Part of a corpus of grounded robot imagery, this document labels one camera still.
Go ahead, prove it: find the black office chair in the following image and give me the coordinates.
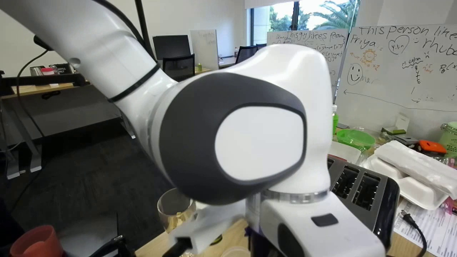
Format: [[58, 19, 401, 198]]
[[162, 54, 196, 82], [235, 45, 258, 64]]

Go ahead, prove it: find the small whiteboard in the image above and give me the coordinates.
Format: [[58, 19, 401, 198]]
[[190, 29, 219, 70]]

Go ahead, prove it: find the black monitor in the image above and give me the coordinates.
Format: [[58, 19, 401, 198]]
[[152, 35, 192, 61]]

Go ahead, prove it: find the clear glass cup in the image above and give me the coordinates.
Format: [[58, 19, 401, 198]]
[[157, 188, 197, 233]]

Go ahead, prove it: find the white plate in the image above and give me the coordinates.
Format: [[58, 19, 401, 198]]
[[328, 141, 362, 164]]

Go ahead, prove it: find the green plastic bowl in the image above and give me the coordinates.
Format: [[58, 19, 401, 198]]
[[336, 129, 376, 151]]

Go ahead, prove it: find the whiteboard with writing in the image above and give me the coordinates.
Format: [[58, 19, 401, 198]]
[[267, 29, 349, 97]]

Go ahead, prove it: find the window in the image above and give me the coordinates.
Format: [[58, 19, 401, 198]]
[[250, 0, 360, 36]]

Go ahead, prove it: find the black silver toaster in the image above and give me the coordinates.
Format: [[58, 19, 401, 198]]
[[327, 155, 401, 250]]

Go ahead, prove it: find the large whiteboard with drawings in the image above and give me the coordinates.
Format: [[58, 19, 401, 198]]
[[335, 24, 457, 140]]

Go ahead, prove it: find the small white box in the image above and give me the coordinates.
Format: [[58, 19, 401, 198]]
[[395, 113, 411, 131]]

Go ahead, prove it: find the wooden desk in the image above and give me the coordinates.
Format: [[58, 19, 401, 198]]
[[0, 70, 90, 180]]

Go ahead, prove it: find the white foam container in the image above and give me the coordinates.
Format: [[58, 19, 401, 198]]
[[360, 153, 449, 211]]

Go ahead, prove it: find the orange black device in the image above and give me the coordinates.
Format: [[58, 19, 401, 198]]
[[418, 140, 447, 155]]

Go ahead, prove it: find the green jar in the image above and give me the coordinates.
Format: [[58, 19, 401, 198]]
[[439, 121, 457, 158]]

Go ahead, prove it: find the red cup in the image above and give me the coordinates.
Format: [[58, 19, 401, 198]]
[[10, 225, 65, 257]]

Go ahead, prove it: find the printed paper sheet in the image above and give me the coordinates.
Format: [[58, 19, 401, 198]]
[[392, 197, 457, 257]]

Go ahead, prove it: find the black cable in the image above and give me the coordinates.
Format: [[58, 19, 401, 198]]
[[400, 210, 428, 257]]

